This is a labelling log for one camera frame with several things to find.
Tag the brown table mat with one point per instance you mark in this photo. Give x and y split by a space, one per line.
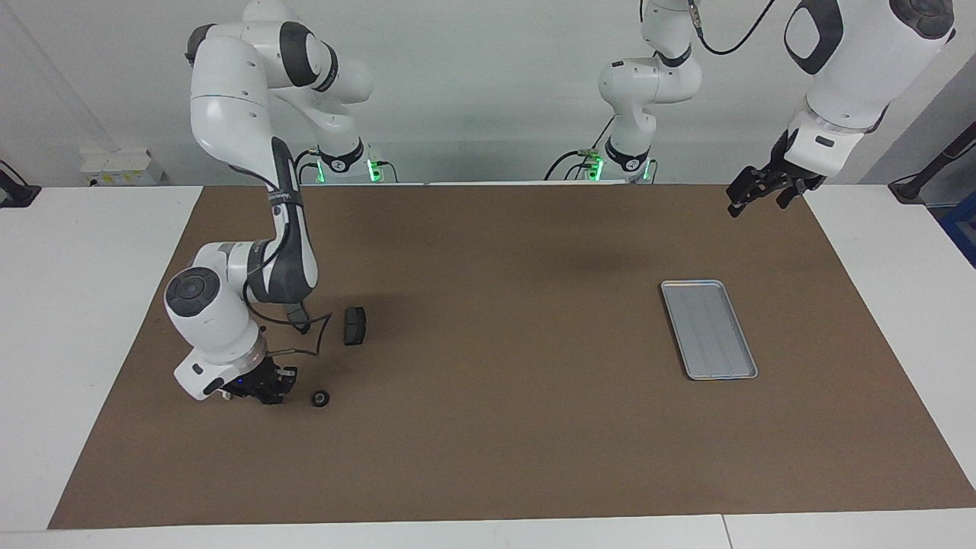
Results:
488 442

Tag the silver metal tray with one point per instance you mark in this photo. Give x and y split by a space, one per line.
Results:
709 335

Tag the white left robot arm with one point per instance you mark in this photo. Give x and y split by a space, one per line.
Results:
862 69

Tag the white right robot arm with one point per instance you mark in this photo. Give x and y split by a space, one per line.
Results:
229 91

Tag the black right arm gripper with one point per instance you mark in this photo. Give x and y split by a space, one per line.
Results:
250 380

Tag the rectangular dark brake pad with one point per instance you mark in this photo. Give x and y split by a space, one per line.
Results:
354 326

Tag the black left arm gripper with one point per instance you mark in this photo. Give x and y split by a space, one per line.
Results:
781 171

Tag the elongated grey brake pad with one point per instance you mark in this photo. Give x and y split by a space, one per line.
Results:
302 320

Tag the large black bearing gear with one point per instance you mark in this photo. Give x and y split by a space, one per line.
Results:
320 398

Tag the black angled stand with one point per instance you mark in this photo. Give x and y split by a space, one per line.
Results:
911 187

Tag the white power strip box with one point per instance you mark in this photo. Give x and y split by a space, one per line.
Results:
114 164

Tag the blue crate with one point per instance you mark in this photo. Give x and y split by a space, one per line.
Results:
964 229

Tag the black clamp mount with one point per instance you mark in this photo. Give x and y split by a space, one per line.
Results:
19 194

